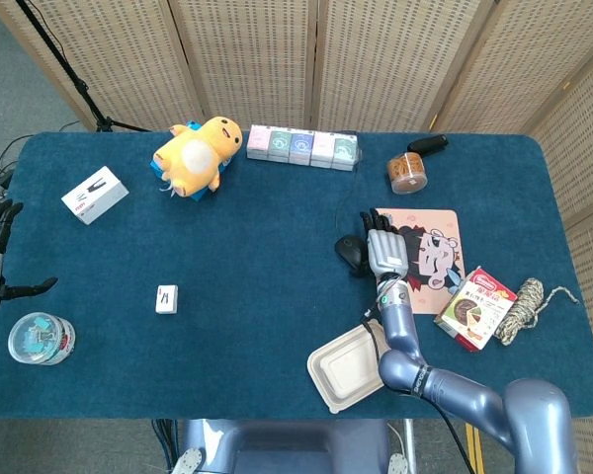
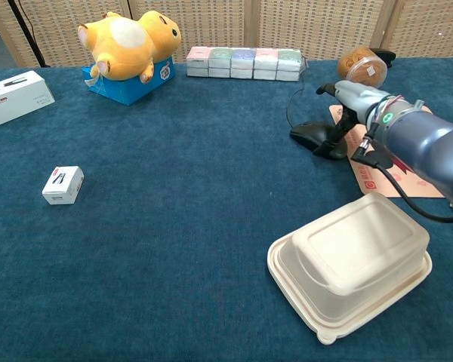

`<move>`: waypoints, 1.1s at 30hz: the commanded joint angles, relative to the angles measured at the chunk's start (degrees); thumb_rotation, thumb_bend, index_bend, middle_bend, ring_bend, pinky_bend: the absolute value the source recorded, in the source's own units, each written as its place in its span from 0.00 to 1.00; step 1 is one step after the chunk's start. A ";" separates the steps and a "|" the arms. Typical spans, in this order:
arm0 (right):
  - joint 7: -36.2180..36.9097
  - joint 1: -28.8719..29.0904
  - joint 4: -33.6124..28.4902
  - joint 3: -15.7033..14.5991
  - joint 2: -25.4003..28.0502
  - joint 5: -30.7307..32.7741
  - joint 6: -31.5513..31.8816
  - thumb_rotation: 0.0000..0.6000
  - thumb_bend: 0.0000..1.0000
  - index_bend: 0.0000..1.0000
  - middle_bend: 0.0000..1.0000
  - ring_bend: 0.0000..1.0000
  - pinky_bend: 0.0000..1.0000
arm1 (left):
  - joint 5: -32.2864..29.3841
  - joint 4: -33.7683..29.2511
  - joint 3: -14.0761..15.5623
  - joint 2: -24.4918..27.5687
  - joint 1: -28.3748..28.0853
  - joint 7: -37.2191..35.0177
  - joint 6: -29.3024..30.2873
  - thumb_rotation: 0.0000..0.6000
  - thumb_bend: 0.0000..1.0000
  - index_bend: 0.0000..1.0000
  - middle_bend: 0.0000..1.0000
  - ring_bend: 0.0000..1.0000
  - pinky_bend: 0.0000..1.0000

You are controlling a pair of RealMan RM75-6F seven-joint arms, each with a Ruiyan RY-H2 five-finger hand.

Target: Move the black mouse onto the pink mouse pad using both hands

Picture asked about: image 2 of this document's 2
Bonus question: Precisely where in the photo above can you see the yellow plush toy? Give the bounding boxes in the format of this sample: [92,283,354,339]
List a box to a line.
[78,10,182,84]

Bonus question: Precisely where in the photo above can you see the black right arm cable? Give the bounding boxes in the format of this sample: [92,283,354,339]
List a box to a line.
[351,131,453,224]

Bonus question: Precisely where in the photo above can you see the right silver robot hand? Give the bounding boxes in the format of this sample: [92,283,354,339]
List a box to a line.
[312,80,383,158]

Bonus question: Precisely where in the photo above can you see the woven folding screen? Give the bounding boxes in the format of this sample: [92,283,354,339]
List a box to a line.
[0,0,453,69]

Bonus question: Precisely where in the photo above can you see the clear jar of rubber bands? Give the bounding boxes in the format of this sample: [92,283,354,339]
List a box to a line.
[337,47,388,91]

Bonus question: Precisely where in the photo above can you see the cream takeout food container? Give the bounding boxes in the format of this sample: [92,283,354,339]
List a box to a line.
[267,192,433,345]

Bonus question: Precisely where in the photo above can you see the blue table cloth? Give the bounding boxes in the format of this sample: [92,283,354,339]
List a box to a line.
[0,57,453,362]

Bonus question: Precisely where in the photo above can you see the blue cardboard box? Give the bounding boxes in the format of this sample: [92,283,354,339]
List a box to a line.
[82,56,176,106]

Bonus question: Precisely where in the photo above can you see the wrapped pastel tissue packs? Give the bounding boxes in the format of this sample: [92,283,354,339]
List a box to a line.
[186,46,310,82]

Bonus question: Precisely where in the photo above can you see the large white stapler box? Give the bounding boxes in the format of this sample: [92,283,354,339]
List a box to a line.
[0,70,56,127]

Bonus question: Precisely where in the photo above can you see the thin black mouse cable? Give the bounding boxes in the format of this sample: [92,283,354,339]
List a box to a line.
[285,60,307,129]

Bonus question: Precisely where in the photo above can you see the black computer mouse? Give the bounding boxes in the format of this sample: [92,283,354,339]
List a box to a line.
[289,121,348,160]

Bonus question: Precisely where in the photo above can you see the black tripod stand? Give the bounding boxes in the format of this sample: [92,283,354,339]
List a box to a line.
[7,0,52,68]

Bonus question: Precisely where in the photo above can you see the small white cardboard box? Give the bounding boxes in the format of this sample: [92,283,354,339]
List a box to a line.
[42,165,85,206]

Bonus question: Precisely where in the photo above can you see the cartoon girl mouse pad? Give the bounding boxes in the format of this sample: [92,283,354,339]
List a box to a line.
[328,104,447,199]

